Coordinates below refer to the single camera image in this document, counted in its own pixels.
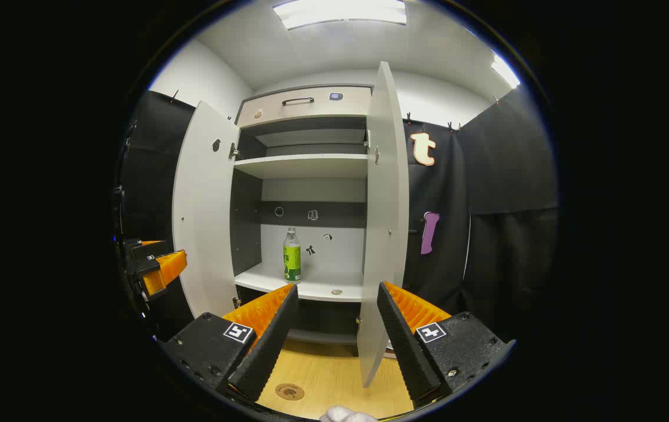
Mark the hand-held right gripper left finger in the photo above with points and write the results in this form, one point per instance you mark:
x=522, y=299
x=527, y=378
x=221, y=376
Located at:
x=264, y=351

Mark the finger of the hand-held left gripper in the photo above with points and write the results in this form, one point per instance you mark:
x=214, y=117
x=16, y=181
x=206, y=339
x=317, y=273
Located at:
x=143, y=249
x=164, y=268

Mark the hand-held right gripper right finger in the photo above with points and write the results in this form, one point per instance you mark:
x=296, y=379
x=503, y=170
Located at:
x=407, y=346

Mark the cabinet door with heart sticker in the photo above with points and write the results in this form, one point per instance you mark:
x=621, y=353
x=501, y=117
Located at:
x=202, y=211

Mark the green label plastic bottle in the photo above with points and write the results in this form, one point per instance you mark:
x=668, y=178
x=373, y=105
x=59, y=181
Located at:
x=292, y=258

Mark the cabinet door with square stickers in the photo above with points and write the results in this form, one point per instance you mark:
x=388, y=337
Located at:
x=386, y=193

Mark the white cabinet with dark frame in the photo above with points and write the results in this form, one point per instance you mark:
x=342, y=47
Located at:
x=311, y=167

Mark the cabinet drawer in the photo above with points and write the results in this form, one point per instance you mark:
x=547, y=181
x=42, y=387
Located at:
x=322, y=108

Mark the black backdrop cloth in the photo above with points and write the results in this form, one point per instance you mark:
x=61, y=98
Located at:
x=504, y=176

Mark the ceiling light panel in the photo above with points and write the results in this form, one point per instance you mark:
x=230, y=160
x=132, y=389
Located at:
x=505, y=71
x=340, y=13

